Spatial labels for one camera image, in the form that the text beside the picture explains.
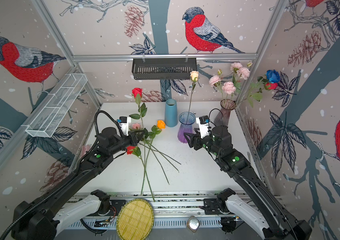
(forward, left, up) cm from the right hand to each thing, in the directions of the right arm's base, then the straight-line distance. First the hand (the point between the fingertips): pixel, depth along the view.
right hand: (187, 133), depth 70 cm
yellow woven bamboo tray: (-33, +25, -27) cm, 49 cm away
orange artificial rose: (+19, +22, -25) cm, 38 cm away
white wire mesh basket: (+5, +70, +5) cm, 70 cm away
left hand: (+1, +21, -1) cm, 21 cm away
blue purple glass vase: (+16, 0, -10) cm, 19 cm away
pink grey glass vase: (+31, -27, -12) cm, 43 cm away
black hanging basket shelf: (+55, +17, +1) cm, 58 cm away
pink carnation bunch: (+29, -23, +4) cm, 37 cm away
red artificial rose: (+25, -37, +6) cm, 44 cm away
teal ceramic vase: (+25, +10, -14) cm, 31 cm away
